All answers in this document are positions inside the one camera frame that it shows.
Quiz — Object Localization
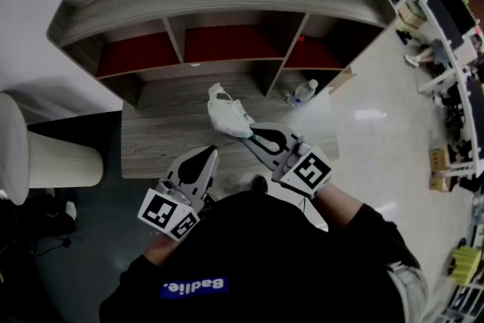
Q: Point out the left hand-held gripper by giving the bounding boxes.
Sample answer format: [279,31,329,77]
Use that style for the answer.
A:
[136,145,220,242]

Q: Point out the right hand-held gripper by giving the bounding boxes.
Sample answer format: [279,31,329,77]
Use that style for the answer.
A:
[243,121,334,200]

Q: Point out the yellow-green ribbed object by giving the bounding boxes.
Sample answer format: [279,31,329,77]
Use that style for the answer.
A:
[449,246,483,287]

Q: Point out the clear plastic water bottle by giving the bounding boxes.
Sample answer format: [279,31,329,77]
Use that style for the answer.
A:
[286,78,320,107]

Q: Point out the wood-grain panel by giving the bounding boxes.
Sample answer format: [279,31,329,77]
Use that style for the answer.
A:
[120,71,340,180]

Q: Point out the small cardboard box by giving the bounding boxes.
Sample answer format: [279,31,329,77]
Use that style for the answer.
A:
[429,148,451,172]
[429,175,453,192]

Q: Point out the person's black shoe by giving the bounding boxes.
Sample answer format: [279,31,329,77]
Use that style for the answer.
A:
[250,175,269,196]

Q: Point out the person's left forearm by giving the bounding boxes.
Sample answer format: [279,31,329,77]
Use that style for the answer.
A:
[142,235,182,266]

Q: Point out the open cardboard box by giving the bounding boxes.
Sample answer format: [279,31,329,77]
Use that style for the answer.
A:
[327,66,357,95]

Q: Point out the long white workbench row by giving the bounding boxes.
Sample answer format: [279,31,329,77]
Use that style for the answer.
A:
[392,0,484,179]

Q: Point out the beige storage box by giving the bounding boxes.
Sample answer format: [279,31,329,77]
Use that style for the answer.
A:
[396,3,425,30]

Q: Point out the black floor cable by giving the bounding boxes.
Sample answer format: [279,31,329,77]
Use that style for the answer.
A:
[32,237,73,258]

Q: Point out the person's black sweatshirt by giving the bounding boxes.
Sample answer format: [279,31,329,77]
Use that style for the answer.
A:
[98,191,423,323]

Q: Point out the white metal rack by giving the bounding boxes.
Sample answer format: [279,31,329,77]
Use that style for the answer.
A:
[445,283,484,323]

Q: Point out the person's right forearm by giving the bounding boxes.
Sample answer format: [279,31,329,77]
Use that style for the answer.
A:
[312,183,365,232]

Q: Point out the white tissues pack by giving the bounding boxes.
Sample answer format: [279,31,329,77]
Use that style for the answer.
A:
[206,82,256,139]

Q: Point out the black monitor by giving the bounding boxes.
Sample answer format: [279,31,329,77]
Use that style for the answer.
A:
[467,81,484,160]
[423,0,464,51]
[438,0,476,33]

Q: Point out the white ribbed pedestal table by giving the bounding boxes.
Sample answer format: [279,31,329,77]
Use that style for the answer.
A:
[0,92,105,207]

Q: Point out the grey backpack strap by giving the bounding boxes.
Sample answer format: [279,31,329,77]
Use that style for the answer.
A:
[385,263,430,323]

